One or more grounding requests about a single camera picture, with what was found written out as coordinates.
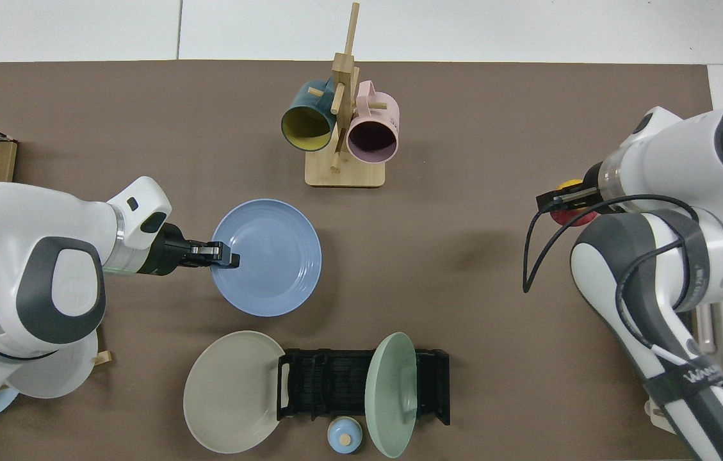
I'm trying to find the red yellow apple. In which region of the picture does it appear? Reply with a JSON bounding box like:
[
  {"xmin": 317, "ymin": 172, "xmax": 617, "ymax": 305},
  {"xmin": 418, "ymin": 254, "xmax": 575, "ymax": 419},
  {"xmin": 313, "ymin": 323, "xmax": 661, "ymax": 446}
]
[{"xmin": 550, "ymin": 179, "xmax": 600, "ymax": 228}]

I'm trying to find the beige plate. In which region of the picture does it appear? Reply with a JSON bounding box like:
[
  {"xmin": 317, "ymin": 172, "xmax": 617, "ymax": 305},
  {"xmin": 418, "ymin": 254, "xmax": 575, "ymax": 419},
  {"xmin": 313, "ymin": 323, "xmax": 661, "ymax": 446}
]
[{"xmin": 183, "ymin": 330, "xmax": 286, "ymax": 454}]

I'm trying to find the pale grey plate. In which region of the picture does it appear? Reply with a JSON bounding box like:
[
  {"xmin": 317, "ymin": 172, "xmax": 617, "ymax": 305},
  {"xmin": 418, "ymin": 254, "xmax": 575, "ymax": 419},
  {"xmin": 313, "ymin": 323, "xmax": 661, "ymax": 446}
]
[{"xmin": 6, "ymin": 327, "xmax": 99, "ymax": 399}]

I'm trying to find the black dish rack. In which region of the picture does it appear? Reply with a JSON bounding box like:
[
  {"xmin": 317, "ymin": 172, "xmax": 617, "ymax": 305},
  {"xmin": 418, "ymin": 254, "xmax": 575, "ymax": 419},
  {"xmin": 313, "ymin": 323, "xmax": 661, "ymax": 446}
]
[{"xmin": 277, "ymin": 348, "xmax": 450, "ymax": 426}]

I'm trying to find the green plate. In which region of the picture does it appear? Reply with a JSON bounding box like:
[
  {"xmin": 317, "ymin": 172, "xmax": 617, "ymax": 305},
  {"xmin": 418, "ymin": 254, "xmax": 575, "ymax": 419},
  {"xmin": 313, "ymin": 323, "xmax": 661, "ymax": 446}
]
[{"xmin": 365, "ymin": 332, "xmax": 418, "ymax": 458}]

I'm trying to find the brown tablecloth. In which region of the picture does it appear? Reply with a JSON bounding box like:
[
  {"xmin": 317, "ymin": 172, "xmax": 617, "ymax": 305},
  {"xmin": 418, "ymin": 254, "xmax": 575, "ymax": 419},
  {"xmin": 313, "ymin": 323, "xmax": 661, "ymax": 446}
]
[{"xmin": 0, "ymin": 61, "xmax": 714, "ymax": 461}]

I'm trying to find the wooden cup stand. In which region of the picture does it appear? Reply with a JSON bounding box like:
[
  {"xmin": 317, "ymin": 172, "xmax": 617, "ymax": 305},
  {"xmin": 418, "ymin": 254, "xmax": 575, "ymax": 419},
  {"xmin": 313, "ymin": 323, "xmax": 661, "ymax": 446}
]
[{"xmin": 305, "ymin": 2, "xmax": 386, "ymax": 188}]

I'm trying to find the dark teal cup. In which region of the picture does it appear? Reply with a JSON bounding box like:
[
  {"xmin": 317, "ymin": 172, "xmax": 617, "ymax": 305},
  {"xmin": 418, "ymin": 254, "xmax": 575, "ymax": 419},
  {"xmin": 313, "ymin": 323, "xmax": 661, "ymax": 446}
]
[{"xmin": 280, "ymin": 79, "xmax": 336, "ymax": 152}]

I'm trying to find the pink cup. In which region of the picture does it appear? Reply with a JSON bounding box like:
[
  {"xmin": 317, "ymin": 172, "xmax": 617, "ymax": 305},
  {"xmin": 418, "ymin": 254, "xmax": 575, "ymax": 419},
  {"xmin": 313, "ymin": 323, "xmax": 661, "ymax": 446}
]
[{"xmin": 346, "ymin": 81, "xmax": 400, "ymax": 164}]

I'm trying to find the small blue round lid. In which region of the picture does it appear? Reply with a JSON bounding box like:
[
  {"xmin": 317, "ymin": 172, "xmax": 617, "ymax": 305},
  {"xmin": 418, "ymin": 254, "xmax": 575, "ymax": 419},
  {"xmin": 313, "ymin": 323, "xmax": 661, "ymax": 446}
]
[{"xmin": 327, "ymin": 416, "xmax": 363, "ymax": 455}]

